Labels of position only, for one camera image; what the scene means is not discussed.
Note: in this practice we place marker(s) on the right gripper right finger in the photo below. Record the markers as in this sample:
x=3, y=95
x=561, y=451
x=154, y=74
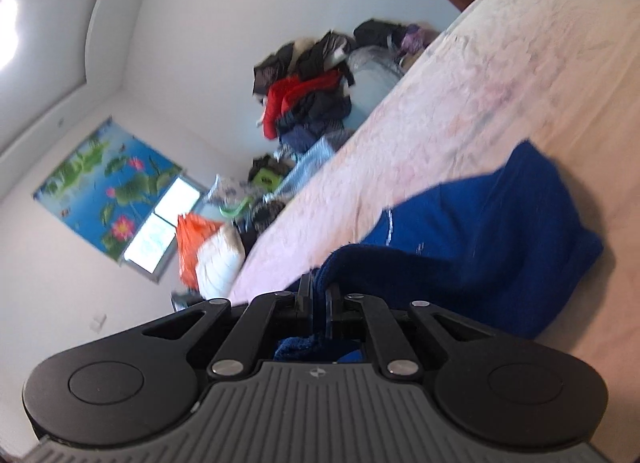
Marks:
x=367, y=317

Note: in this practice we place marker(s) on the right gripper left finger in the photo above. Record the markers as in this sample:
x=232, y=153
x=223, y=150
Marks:
x=260, y=328

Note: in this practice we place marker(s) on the blue beaded sweater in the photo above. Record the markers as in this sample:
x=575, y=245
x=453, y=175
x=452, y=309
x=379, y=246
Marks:
x=506, y=249

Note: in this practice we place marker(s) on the dark clothes pile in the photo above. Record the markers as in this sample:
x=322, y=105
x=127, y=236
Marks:
x=294, y=71

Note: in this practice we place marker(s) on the leopard print garment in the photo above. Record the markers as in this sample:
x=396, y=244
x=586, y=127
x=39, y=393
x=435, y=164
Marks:
x=257, y=221

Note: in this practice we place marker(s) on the orange plastic bag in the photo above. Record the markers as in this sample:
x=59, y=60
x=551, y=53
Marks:
x=191, y=233

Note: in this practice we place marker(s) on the green plastic stool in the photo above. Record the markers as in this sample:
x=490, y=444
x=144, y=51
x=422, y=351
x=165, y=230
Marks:
x=263, y=182

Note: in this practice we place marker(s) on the floral grey pillow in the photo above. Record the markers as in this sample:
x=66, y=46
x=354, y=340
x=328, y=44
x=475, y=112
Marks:
x=229, y=192

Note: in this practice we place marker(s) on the light blue knitted blanket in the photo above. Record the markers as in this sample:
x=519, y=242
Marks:
x=308, y=166

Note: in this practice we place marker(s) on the lotus print roller blind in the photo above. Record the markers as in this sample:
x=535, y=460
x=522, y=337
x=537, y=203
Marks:
x=107, y=187

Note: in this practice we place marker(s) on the red garment on pile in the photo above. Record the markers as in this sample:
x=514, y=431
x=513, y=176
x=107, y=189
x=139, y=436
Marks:
x=283, y=95

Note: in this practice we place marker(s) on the grey plastic-wrapped bundle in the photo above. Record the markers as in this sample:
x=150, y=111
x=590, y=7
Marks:
x=375, y=73

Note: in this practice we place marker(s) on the purple bag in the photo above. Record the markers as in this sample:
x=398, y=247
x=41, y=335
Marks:
x=417, y=38

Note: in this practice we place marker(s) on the pink floral bed blanket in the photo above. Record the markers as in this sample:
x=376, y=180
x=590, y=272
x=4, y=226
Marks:
x=563, y=74

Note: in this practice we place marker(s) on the window with grey frame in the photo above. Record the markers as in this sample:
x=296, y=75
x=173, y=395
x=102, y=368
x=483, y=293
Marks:
x=155, y=243

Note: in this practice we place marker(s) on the white wall switch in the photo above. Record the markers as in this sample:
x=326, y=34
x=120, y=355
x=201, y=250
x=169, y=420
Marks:
x=97, y=322

